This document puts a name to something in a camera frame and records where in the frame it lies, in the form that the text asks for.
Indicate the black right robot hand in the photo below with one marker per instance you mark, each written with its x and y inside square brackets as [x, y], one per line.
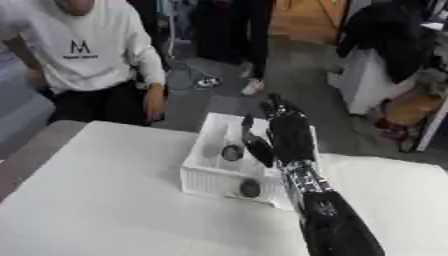
[290, 135]

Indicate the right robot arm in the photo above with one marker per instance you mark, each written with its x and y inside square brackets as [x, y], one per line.
[326, 206]

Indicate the dark round object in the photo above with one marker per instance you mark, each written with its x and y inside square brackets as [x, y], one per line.
[232, 152]
[250, 188]

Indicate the white plastic basket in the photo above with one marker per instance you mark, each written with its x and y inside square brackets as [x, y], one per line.
[224, 173]

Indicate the white cabinet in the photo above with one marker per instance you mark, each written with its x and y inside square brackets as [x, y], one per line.
[364, 83]

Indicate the white power strip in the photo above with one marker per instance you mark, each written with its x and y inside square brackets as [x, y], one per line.
[207, 82]

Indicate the person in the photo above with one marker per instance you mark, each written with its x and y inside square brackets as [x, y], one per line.
[245, 40]
[93, 56]

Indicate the brown bag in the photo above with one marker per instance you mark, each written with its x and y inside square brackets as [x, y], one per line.
[411, 105]

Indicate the black jacket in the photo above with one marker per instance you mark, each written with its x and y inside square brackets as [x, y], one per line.
[388, 36]

